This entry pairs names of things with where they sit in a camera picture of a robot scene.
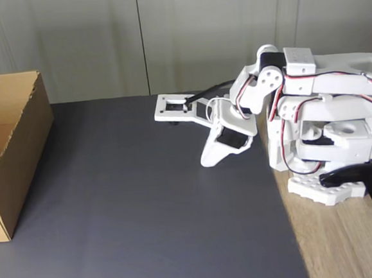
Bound dark grey table mat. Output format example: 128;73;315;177
0;83;310;278

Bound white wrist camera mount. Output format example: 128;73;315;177
152;91;217;131

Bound brown cardboard box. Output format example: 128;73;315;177
0;70;64;244

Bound black camera cable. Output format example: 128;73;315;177
181;80;235;107

